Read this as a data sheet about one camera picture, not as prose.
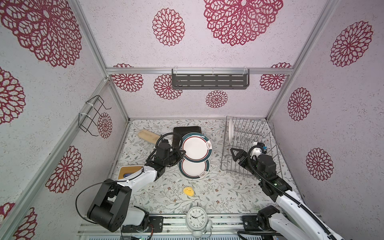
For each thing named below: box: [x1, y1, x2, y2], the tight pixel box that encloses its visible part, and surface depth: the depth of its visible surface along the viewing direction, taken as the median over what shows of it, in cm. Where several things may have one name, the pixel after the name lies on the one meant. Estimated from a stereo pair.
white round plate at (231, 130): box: [228, 118, 234, 144], surface depth 99 cm
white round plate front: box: [179, 158, 211, 180], surface depth 93 cm
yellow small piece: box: [183, 186, 195, 197], surface depth 84 cm
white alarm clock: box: [185, 206, 213, 237], surface depth 73 cm
